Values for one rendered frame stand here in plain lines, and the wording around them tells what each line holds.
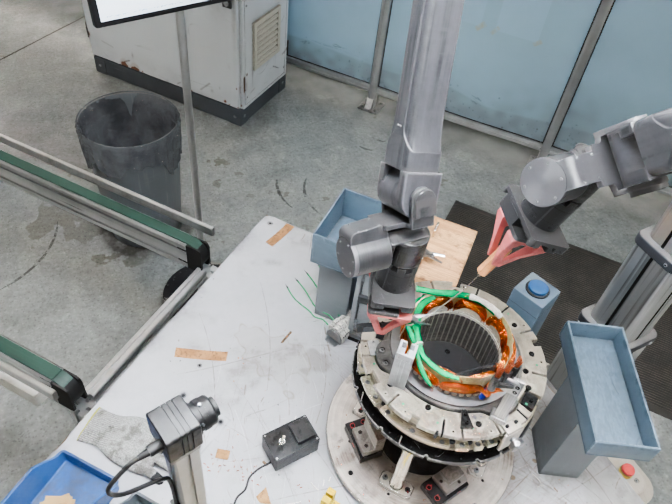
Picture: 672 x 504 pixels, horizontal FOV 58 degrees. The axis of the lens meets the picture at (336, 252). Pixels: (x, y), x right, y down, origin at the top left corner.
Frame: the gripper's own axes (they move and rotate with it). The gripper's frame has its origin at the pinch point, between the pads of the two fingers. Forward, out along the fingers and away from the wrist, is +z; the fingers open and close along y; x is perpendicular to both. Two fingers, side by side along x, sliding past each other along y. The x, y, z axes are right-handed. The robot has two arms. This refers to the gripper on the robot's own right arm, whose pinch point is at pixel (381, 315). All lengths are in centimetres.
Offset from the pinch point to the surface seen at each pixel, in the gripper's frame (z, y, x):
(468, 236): 9.6, -32.2, 20.4
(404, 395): 7.3, 9.6, 5.5
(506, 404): 0.9, 12.6, 19.7
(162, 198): 96, -119, -71
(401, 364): 0.9, 8.2, 3.5
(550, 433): 27.6, 1.1, 40.0
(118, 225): 50, -58, -65
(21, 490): 37, 21, -56
